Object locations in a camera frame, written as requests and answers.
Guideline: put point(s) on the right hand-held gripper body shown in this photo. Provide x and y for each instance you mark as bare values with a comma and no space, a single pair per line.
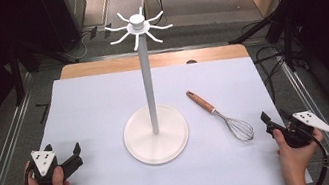
306,121

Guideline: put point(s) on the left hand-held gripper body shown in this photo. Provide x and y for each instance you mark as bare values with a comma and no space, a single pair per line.
43,161

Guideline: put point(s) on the white hook rack stand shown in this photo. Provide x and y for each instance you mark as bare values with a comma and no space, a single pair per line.
146,75

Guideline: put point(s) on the person's right hand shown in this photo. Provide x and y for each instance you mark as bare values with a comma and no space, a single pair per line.
293,158

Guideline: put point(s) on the white table mat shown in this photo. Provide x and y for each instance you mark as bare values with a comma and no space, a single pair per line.
89,118

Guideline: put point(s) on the black tape strip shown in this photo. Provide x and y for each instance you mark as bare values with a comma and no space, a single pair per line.
44,111

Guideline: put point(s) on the black metal stand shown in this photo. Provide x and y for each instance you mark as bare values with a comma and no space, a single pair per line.
16,76

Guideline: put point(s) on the black tripod stand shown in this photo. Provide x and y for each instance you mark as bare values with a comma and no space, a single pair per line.
286,35

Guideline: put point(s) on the dark cabinet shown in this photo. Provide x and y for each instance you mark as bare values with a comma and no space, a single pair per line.
65,17

